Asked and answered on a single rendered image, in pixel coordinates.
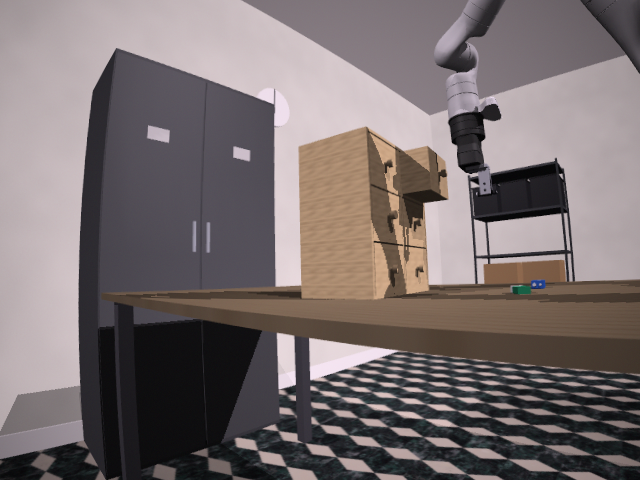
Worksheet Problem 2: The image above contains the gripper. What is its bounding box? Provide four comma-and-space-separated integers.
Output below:
448, 93, 502, 196

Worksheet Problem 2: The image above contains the green and white eraser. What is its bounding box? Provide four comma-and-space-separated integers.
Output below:
510, 285, 531, 294

